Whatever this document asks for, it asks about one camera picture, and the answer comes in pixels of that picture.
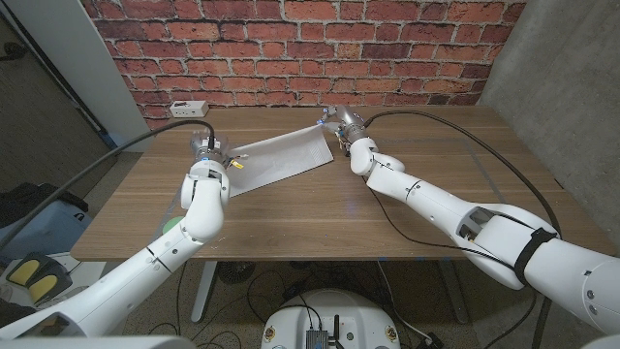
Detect white handkerchief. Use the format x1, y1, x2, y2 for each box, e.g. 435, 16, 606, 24
227, 124, 335, 199

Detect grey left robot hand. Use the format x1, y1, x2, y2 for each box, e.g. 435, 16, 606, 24
188, 133, 233, 169

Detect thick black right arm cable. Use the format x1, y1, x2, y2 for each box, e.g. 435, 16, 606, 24
362, 110, 563, 349

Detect white floor cable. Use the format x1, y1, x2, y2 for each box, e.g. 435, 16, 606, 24
376, 261, 433, 343

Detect metal table leg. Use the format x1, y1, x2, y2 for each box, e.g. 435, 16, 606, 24
438, 261, 469, 325
190, 261, 218, 325

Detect white power strip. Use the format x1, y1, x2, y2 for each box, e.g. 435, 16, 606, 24
169, 100, 210, 119

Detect black door handle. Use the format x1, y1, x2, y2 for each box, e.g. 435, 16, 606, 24
0, 42, 29, 63

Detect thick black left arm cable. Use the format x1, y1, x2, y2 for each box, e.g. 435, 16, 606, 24
0, 118, 217, 251

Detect silver box on robot base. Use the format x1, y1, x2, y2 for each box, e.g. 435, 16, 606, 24
304, 329, 330, 349

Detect person's dark trouser leg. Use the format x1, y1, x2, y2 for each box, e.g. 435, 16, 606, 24
0, 295, 20, 327

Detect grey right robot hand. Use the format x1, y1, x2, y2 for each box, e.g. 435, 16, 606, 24
319, 104, 369, 144

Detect brick print backdrop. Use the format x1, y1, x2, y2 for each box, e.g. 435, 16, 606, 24
79, 0, 529, 135

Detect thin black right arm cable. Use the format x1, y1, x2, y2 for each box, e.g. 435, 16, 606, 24
360, 174, 539, 349

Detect black round fan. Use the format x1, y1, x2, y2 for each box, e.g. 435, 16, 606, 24
216, 261, 257, 286

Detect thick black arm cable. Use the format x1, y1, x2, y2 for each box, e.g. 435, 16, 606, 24
0, 118, 217, 251
362, 110, 563, 349

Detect black power adapter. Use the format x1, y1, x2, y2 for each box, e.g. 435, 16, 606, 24
416, 332, 445, 349

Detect black foot pedal yellow pads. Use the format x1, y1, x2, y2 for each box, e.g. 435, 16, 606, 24
5, 251, 74, 305

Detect white robot torso rim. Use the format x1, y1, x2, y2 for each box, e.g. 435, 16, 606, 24
0, 334, 198, 349

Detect black bag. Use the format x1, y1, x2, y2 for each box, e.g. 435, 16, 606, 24
0, 182, 91, 227

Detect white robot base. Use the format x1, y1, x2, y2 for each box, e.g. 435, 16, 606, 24
260, 289, 402, 349

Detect green push button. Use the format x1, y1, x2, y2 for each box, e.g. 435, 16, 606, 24
162, 215, 188, 237

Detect white wall column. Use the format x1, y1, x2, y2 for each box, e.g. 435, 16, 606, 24
4, 0, 156, 152

